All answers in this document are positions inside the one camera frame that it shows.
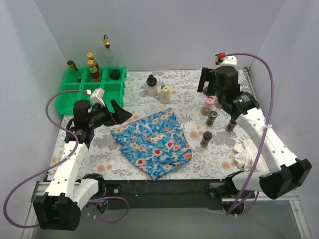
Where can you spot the black-cap white powder shaker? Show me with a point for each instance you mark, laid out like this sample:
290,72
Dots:
152,86

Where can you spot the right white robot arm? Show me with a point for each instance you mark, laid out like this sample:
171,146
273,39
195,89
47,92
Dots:
285,171

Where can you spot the red sauce bottle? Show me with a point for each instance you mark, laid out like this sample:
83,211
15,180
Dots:
96,62
95,74

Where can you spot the yellow-label spice tube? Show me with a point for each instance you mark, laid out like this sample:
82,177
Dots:
74,70

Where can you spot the pink-cap spice shaker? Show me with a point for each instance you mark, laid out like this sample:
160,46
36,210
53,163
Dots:
207,106

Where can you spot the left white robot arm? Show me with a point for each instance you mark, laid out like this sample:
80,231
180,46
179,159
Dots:
59,208

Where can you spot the white crumpled cloth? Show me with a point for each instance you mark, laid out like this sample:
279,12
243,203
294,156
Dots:
245,155

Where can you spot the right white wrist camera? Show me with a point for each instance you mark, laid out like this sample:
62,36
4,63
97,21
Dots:
228,61

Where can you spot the black-cap glass spice jar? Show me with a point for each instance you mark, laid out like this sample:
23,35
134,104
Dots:
217,104

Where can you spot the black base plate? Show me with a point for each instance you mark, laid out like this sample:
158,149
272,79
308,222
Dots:
169,194

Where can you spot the blue floral cloth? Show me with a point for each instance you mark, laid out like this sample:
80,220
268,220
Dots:
155,144

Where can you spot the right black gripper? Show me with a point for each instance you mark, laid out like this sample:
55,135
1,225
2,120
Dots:
206,77

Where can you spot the small black-cap pepper jar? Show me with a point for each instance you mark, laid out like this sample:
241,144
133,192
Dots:
206,139

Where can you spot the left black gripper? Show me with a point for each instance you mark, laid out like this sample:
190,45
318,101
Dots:
111,117

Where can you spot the yellow-cap spice shaker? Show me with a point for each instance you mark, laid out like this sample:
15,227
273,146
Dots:
165,94

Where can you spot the green plastic compartment bin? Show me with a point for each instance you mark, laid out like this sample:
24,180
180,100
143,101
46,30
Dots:
114,89

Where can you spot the tall oil bottle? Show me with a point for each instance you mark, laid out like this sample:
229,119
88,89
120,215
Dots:
209,75
111,62

